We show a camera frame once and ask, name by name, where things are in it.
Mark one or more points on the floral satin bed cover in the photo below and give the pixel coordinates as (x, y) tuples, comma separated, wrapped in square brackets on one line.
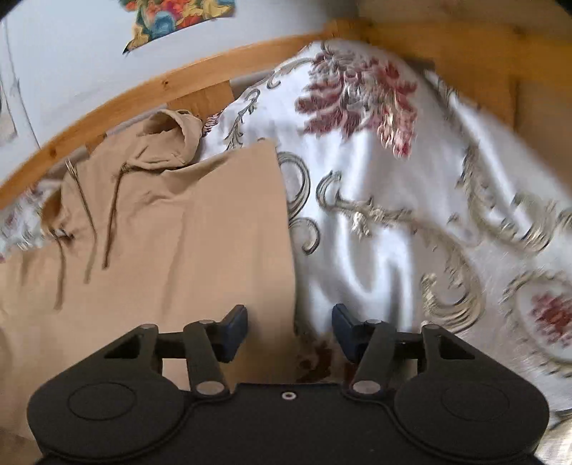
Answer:
[(405, 204)]

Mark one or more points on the tan hooded zip jacket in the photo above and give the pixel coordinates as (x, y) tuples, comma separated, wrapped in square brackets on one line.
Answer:
[(146, 231)]

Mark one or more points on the white wall pipe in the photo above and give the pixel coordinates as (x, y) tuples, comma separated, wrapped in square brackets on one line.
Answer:
[(25, 135)]

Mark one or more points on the colourful landscape poster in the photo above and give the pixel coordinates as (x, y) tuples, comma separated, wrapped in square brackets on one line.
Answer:
[(159, 18)]

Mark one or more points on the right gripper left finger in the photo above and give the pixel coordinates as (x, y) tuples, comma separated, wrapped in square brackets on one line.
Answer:
[(207, 344)]

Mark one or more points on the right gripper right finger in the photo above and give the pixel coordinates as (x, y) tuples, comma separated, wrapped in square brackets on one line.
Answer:
[(370, 346)]

